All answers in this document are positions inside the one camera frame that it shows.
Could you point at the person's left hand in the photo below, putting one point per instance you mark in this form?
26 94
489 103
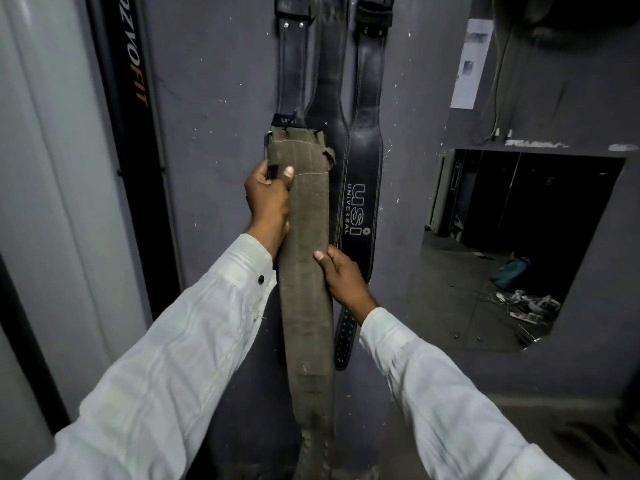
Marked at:
267 209

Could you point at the person's right hand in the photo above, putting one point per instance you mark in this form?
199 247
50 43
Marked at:
347 284

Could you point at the olive suede belt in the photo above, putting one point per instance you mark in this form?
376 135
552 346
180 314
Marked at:
305 319

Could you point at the worn black red-logo belt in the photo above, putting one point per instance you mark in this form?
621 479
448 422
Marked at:
327 94

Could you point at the person's left forearm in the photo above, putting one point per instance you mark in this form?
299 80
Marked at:
160 379

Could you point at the person's right forearm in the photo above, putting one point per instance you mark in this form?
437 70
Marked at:
460 409

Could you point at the teal bag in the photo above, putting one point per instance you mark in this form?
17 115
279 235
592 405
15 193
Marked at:
510 274

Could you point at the pile of white items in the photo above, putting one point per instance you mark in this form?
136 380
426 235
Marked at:
532 307

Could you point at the white gym machine shroud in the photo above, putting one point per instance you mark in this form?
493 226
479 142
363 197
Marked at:
55 194

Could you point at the white paper sheet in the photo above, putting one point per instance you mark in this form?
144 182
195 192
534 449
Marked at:
470 69

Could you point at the black lettered machine post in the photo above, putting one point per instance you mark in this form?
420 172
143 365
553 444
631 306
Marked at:
135 144

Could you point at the broken wall mirror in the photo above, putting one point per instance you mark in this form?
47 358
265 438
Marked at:
540 204

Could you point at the dark metal machine frame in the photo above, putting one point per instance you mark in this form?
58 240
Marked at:
30 354

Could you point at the dark wall fan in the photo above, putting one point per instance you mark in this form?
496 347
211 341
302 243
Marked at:
575 9

